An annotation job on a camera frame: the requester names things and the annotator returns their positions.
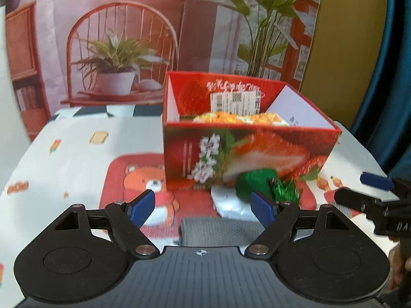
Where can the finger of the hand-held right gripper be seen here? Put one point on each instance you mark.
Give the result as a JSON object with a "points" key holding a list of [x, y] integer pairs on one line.
{"points": [[375, 181], [353, 199]]}

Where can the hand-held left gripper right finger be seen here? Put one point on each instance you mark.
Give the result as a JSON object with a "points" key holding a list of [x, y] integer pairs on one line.
{"points": [[261, 210]]}

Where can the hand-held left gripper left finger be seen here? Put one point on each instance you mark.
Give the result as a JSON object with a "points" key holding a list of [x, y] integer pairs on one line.
{"points": [[143, 207]]}

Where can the clear plastic bag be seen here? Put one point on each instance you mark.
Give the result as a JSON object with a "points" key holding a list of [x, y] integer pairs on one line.
{"points": [[229, 206]]}

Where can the grey knitted cloth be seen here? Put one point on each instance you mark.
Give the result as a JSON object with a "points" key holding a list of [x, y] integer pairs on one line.
{"points": [[218, 231]]}

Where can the red strawberry print box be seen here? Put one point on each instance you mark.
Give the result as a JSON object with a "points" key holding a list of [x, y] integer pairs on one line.
{"points": [[179, 141]]}

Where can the person's right hand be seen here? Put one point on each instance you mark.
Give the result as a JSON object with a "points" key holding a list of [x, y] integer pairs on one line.
{"points": [[394, 268]]}

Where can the printed bear tablecloth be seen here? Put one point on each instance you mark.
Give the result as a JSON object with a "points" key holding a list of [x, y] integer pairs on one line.
{"points": [[64, 166]]}

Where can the teal curtain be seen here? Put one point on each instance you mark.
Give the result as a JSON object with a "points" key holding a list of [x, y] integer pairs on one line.
{"points": [[395, 70]]}

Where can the wooden panel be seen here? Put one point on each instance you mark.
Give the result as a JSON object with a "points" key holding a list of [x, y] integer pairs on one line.
{"points": [[346, 38]]}

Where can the printed room scene wall tapestry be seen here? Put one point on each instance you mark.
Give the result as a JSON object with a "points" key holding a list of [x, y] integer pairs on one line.
{"points": [[96, 6]]}

